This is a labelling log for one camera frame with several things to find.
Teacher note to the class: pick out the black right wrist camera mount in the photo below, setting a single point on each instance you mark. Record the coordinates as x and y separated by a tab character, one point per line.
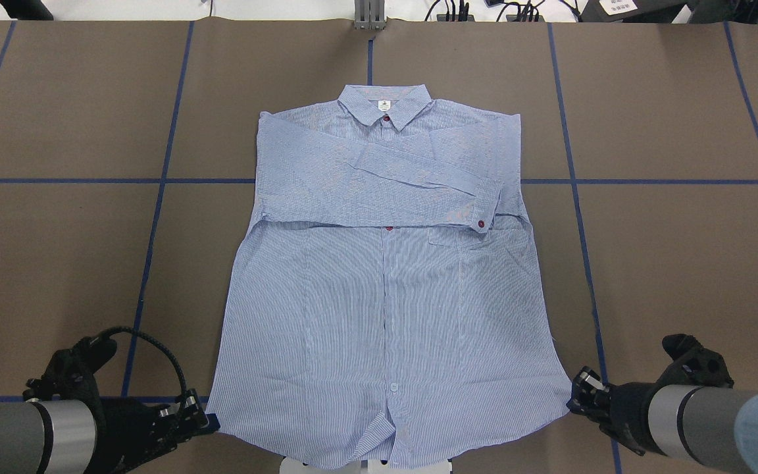
693	364

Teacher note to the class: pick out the black labelled box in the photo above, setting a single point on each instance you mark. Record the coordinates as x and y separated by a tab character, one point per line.
637	12

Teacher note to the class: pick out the light blue striped shirt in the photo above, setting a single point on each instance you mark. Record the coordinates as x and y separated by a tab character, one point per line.
386	302

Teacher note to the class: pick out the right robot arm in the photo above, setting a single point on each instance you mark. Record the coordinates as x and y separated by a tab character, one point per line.
715	427

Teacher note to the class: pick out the aluminium frame post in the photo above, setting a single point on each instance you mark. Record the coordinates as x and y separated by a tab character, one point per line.
370	15

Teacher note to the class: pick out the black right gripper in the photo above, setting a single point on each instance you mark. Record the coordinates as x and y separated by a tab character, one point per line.
629	409

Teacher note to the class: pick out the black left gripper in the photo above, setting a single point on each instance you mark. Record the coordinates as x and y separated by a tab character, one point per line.
121	426

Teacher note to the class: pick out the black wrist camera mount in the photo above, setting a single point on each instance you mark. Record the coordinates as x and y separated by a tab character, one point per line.
70	374
693	364

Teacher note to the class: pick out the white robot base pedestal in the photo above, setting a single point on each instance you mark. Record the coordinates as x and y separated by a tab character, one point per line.
373	466

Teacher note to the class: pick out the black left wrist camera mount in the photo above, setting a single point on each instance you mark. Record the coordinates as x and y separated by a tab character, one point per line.
70	374

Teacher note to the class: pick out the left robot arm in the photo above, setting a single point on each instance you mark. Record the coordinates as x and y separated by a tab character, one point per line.
96	434

